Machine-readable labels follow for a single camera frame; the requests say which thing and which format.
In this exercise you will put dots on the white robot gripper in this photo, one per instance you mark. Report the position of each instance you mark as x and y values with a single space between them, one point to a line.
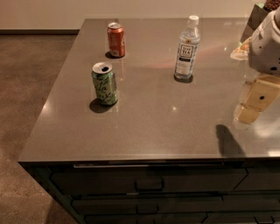
266 48

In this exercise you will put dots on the blue plastic water bottle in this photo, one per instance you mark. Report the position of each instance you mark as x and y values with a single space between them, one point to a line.
187 49

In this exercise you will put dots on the green soda can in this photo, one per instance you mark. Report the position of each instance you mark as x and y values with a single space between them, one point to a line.
104 80

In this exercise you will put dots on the orange soda can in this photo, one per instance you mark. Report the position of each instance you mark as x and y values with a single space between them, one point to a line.
116 39

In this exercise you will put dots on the snack bag on counter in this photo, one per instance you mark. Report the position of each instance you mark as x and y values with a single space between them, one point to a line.
242 51

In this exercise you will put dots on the dark drawer cabinet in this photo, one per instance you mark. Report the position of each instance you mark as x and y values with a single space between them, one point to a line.
162 193

